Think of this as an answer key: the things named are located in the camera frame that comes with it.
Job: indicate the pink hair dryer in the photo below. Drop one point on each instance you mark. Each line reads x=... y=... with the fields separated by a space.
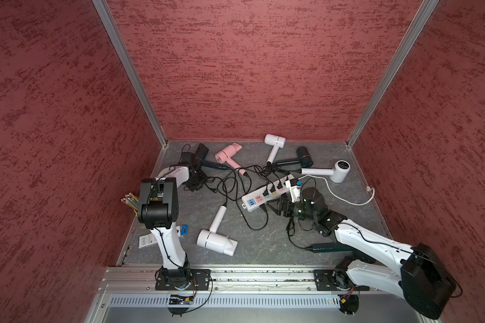
x=225 y=156

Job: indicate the dark green hair dryer back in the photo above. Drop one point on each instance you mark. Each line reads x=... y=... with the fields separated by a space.
x=303 y=159

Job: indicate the white power strip coloured sockets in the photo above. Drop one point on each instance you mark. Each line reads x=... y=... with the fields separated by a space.
x=269 y=192

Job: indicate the black hair dryer far left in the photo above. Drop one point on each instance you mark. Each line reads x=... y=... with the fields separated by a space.
x=204 y=155

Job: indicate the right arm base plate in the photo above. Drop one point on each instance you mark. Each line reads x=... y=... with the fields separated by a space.
x=335 y=281

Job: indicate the white round hair dryer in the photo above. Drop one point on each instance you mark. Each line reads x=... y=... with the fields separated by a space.
x=337 y=174

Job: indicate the white paper box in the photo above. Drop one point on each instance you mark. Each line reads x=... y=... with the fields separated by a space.
x=150 y=239

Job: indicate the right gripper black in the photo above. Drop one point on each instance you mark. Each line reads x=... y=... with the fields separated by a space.
x=289 y=209

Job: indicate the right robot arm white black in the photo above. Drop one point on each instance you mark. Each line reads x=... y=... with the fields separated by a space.
x=413 y=273

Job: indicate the bundle of pencils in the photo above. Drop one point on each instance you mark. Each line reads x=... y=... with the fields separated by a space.
x=131 y=201

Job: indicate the white square hair dryer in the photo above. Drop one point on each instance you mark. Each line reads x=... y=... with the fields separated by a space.
x=277 y=143

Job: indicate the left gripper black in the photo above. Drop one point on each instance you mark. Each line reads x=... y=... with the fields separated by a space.
x=203 y=178

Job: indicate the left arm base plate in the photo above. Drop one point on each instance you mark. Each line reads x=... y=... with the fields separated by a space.
x=188 y=280

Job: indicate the aluminium front rail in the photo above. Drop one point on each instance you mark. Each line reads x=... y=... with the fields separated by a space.
x=239 y=293

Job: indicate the white hair dryer front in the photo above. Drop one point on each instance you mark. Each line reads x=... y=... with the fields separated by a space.
x=211 y=240

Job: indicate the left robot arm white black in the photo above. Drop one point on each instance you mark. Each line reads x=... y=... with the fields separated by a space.
x=158 y=210

